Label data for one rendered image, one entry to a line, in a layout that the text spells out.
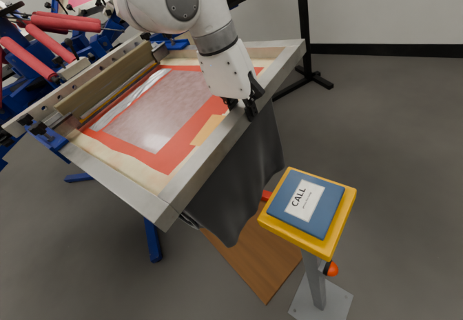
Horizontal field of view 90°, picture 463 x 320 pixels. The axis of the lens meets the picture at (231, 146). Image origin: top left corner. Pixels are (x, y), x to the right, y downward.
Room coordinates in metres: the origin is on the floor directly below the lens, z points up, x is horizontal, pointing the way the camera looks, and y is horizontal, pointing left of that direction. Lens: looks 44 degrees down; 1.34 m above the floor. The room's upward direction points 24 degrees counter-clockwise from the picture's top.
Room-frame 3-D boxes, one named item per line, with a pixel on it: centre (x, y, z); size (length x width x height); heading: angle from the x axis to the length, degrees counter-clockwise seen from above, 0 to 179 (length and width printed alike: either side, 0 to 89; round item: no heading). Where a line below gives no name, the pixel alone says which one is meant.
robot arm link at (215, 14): (0.42, -0.01, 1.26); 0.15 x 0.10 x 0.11; 116
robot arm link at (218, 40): (0.43, -0.05, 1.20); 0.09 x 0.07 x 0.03; 37
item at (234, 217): (0.48, -0.01, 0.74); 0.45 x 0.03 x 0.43; 127
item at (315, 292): (0.19, -0.08, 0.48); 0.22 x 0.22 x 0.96; 37
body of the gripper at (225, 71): (0.42, -0.05, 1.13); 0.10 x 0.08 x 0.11; 37
